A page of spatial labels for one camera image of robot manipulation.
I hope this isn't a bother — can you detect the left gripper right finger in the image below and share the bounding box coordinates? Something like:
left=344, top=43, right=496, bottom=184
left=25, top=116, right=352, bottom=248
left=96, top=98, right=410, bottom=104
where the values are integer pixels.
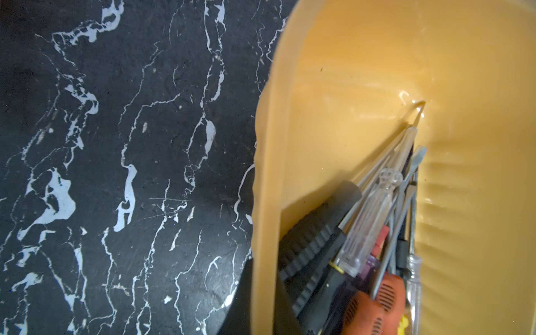
left=274, top=284, right=302, bottom=335

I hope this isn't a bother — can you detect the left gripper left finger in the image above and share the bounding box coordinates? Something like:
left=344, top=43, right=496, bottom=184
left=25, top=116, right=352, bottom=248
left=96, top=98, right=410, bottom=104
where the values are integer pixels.
left=217, top=259, right=253, bottom=335

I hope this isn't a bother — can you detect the yellow plastic storage box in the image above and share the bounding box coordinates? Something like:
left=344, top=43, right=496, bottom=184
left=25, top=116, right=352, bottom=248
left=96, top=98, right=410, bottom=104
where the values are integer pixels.
left=251, top=1, right=535, bottom=334

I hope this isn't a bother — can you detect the black yellow handle screwdriver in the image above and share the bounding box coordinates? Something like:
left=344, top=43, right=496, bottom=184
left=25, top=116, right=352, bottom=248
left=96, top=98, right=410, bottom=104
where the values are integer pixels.
left=298, top=263, right=345, bottom=334

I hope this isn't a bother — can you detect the orange grey handle screwdriver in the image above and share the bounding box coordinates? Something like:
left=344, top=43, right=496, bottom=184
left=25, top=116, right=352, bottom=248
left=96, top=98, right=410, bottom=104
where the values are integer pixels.
left=340, top=183, right=417, bottom=335

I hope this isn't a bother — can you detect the black ribbed handle screwdriver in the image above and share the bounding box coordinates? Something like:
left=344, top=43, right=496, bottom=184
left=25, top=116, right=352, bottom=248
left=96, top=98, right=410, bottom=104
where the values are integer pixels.
left=277, top=128, right=409, bottom=281

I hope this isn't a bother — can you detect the purple red handle screwdriver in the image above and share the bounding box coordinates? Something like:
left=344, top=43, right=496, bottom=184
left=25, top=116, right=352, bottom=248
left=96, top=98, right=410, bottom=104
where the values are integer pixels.
left=357, top=226, right=390, bottom=290

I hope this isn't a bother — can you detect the clear handle tester screwdriver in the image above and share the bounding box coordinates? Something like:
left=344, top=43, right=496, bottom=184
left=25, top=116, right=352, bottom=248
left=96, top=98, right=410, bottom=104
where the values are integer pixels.
left=334, top=126, right=418, bottom=277

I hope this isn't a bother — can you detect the small clear handle screwdriver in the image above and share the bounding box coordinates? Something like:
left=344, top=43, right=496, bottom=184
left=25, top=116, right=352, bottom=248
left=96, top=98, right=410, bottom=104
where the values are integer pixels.
left=406, top=193, right=422, bottom=334

